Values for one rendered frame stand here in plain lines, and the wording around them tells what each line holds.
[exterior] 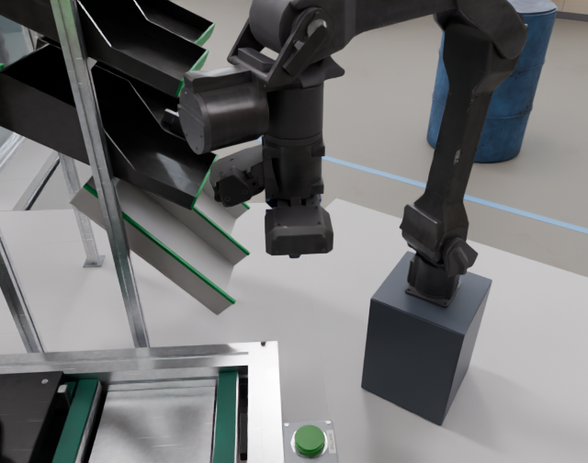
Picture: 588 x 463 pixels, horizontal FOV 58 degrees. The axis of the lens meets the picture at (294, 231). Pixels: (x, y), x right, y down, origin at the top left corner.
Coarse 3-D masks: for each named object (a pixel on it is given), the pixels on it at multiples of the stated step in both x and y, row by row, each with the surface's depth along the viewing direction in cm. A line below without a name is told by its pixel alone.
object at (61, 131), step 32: (32, 64) 73; (64, 64) 77; (0, 96) 67; (32, 96) 66; (64, 96) 80; (96, 96) 79; (128, 96) 79; (32, 128) 69; (64, 128) 68; (128, 128) 81; (160, 128) 81; (128, 160) 70; (160, 160) 79; (192, 160) 82; (160, 192) 72; (192, 192) 76
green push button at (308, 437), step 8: (296, 432) 70; (304, 432) 69; (312, 432) 69; (320, 432) 69; (296, 440) 68; (304, 440) 68; (312, 440) 68; (320, 440) 68; (296, 448) 68; (304, 448) 67; (312, 448) 67; (320, 448) 68
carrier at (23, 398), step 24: (0, 384) 76; (24, 384) 76; (48, 384) 76; (0, 408) 73; (24, 408) 73; (48, 408) 73; (0, 432) 70; (24, 432) 70; (0, 456) 67; (24, 456) 67
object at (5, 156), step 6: (18, 138) 163; (24, 138) 167; (12, 144) 159; (18, 144) 163; (6, 150) 156; (12, 150) 158; (0, 156) 152; (6, 156) 155; (12, 156) 158; (0, 162) 151; (6, 162) 155; (0, 168) 151
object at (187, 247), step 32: (96, 192) 74; (128, 192) 85; (128, 224) 76; (160, 224) 87; (192, 224) 91; (160, 256) 79; (192, 256) 88; (224, 256) 94; (192, 288) 82; (224, 288) 89
